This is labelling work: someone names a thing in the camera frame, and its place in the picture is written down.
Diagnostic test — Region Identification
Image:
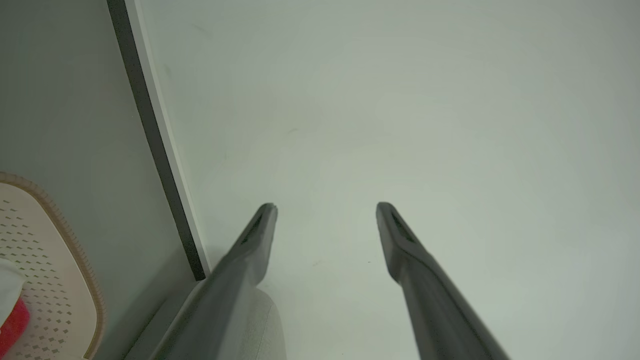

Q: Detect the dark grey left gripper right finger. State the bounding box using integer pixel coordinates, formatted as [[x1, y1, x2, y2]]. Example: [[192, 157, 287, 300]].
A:
[[376, 202, 511, 360]]

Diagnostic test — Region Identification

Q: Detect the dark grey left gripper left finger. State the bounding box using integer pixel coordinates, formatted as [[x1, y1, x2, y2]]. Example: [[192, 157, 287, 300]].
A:
[[150, 202, 279, 360]]

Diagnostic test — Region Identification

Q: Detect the red knitted garment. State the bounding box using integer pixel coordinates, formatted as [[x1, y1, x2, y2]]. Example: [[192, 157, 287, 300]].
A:
[[0, 297, 31, 357]]

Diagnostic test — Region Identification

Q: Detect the beige perforated laundry basket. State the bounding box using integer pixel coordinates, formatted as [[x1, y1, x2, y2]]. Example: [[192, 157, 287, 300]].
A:
[[0, 171, 106, 360]]

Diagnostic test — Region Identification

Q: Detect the white garment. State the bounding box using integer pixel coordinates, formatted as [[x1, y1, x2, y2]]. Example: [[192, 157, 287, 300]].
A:
[[0, 259, 25, 327]]

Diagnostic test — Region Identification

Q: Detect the black wall edge strip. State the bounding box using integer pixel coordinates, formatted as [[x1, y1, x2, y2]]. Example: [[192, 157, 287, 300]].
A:
[[106, 0, 212, 282]]

